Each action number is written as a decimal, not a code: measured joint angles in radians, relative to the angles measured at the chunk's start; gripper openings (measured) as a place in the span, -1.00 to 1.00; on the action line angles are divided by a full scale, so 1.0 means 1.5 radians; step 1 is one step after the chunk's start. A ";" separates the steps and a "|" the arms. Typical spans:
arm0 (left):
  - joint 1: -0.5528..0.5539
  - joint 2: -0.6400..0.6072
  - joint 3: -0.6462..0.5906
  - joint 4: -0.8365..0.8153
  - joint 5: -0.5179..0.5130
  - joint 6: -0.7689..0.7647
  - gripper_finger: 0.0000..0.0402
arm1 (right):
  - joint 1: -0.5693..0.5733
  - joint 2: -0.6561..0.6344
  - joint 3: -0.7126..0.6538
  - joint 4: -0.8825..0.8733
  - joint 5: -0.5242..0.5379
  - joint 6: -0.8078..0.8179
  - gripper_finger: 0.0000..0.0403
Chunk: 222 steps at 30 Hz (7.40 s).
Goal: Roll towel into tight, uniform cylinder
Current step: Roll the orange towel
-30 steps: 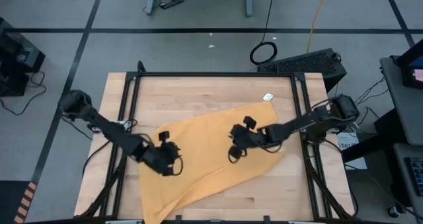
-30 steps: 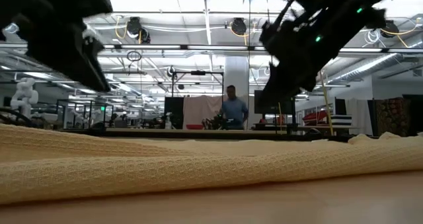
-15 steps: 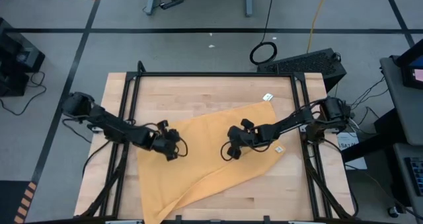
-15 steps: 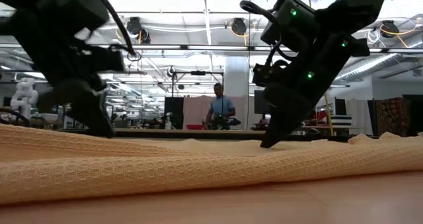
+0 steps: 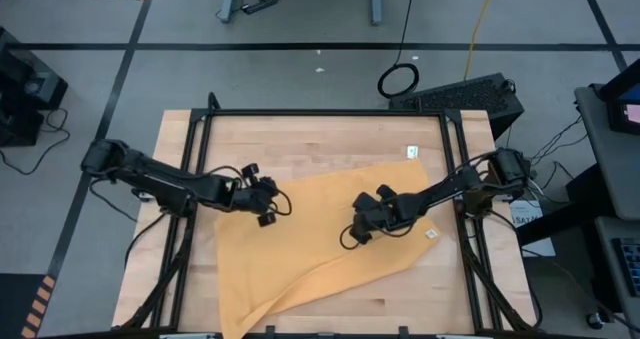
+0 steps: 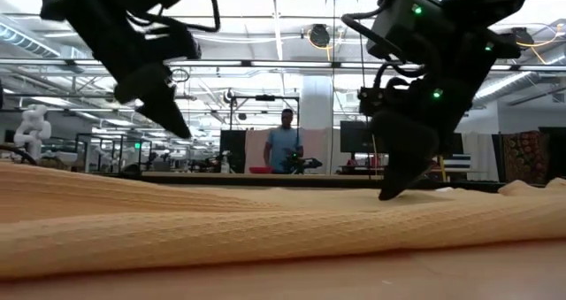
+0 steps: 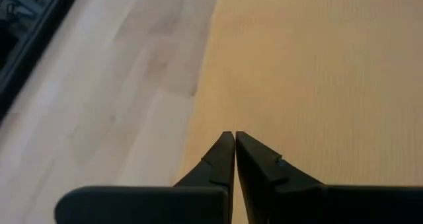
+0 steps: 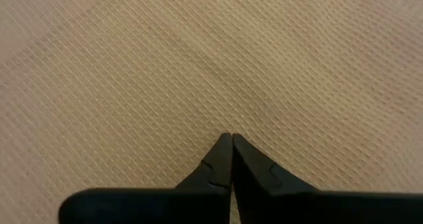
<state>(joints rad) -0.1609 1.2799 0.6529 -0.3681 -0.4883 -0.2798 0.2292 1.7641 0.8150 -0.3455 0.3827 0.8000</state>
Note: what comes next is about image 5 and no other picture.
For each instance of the black aluminium table frame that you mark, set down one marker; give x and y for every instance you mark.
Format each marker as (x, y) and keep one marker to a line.
(325, 112)

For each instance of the black keyboard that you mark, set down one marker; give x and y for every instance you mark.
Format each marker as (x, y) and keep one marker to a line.
(631, 266)

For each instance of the grey table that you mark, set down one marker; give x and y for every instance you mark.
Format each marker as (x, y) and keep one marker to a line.
(610, 169)

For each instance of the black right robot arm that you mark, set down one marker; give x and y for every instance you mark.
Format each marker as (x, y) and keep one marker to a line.
(450, 189)

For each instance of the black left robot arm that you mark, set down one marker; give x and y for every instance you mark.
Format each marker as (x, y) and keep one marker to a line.
(160, 179)

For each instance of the black equipment cart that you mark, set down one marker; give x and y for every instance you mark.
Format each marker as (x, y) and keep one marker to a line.
(25, 89)

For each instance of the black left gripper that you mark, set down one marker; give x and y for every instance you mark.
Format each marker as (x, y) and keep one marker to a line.
(255, 196)

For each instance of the grey desk leg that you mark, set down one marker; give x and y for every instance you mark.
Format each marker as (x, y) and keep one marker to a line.
(376, 4)
(230, 1)

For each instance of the orange waffle-weave towel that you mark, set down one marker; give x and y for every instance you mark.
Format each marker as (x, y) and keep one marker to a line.
(310, 239)

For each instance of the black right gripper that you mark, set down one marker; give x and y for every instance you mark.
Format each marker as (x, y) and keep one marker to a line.
(387, 213)

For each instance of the black computer tower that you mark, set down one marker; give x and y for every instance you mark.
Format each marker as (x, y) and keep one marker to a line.
(460, 96)

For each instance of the white paper sheet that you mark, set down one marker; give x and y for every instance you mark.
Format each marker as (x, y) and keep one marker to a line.
(527, 214)

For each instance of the black caster wheel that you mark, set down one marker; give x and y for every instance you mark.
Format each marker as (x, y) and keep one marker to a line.
(595, 321)

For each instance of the hazard striped black mat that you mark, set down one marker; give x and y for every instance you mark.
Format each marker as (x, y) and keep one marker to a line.
(20, 304)

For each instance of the black power strip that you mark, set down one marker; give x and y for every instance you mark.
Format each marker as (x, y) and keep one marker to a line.
(260, 5)

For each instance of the grey desk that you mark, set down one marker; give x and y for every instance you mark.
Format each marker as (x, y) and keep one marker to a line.
(607, 279)

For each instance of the black monitor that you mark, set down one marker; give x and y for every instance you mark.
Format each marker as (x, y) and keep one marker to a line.
(622, 96)

